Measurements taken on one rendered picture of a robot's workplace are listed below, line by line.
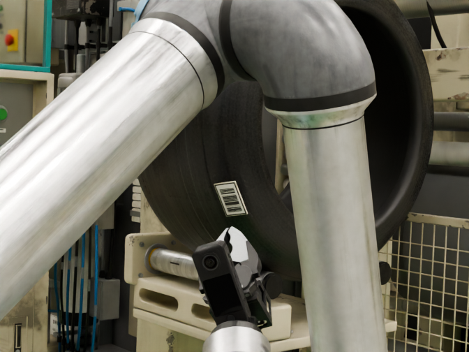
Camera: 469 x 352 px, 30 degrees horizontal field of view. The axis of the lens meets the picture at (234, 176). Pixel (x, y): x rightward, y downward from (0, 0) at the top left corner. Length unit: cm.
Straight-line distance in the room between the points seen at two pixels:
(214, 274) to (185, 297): 45
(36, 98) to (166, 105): 115
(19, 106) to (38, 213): 121
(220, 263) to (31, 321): 89
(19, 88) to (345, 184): 119
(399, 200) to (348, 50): 81
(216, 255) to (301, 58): 38
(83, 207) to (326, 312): 30
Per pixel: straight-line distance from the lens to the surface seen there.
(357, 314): 95
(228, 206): 140
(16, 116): 197
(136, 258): 172
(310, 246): 93
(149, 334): 189
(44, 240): 77
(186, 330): 161
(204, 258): 115
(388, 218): 164
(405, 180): 167
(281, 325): 151
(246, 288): 119
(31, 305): 197
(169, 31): 90
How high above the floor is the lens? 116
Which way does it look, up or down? 3 degrees down
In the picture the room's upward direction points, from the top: 2 degrees clockwise
